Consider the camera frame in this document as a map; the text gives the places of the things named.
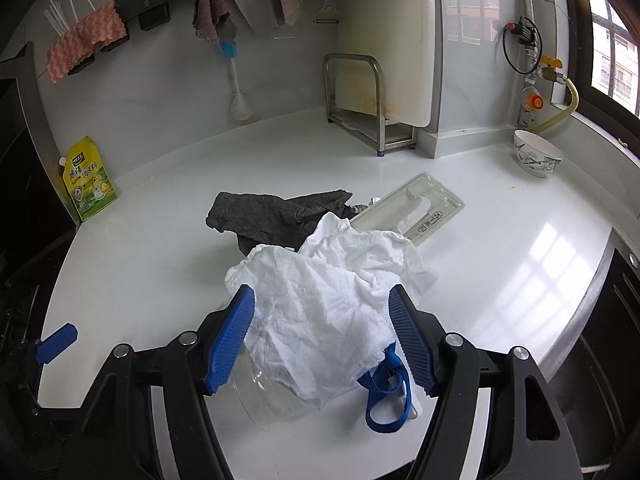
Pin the yellow green pouch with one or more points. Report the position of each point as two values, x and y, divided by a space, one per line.
90 185

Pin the black hanging basket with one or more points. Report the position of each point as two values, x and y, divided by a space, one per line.
153 17

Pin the pink wavy cloth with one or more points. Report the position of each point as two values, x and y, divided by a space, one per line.
85 37

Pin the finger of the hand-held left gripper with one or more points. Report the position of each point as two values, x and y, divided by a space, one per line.
55 342

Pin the white cutting board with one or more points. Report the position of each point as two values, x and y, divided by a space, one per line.
390 35

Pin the purple grey cloth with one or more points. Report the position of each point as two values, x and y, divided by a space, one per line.
210 10

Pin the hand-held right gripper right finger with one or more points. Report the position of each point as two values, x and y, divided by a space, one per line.
410 340

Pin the white tissue paper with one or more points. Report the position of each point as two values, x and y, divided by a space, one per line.
320 300

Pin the white bottle brush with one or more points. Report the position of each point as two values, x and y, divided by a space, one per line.
235 80

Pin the white patterned bowl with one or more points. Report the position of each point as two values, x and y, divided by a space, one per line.
537 157

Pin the steel sink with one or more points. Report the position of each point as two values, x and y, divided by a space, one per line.
605 340

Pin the orange gas regulator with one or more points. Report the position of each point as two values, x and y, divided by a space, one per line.
532 100

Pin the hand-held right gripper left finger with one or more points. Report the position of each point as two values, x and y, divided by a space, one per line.
230 340

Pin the black gas valve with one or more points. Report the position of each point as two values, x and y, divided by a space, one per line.
525 32

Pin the bundle of white straws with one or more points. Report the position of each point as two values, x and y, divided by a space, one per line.
62 12

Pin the steel cutting board rack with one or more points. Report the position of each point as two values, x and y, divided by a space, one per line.
378 105

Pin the white hanging plastic sheet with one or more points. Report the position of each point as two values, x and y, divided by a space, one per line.
252 7

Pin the dark framed window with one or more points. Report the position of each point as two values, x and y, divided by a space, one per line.
610 35

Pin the dark grey cloth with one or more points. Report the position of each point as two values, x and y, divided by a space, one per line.
260 215

